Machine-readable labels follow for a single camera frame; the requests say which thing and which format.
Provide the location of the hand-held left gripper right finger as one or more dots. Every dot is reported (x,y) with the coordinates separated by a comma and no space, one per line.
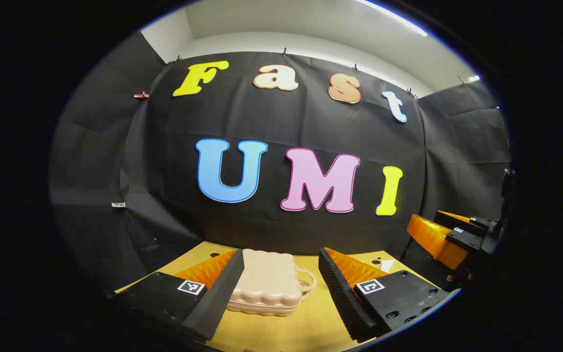
(335,288)

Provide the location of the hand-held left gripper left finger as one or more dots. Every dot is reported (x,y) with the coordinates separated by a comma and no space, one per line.
(223,288)

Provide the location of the pink suitcase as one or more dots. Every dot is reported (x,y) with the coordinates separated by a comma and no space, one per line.
(267,281)

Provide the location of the white cloth clip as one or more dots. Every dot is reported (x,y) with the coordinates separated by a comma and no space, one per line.
(118,204)

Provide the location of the pink cloth clip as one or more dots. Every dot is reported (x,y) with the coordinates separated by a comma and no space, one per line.
(140,95)

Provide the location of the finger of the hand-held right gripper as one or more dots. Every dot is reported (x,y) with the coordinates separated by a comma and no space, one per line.
(452,218)
(433,237)

